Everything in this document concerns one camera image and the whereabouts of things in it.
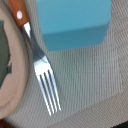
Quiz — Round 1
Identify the beige woven placemat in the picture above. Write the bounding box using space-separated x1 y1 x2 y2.
6 0 128 128

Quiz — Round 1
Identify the beige round plate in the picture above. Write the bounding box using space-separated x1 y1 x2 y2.
0 6 29 119

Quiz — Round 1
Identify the light blue carton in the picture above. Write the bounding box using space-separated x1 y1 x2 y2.
36 0 111 51

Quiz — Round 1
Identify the fork with orange handle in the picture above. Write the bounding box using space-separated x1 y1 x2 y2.
8 0 61 115

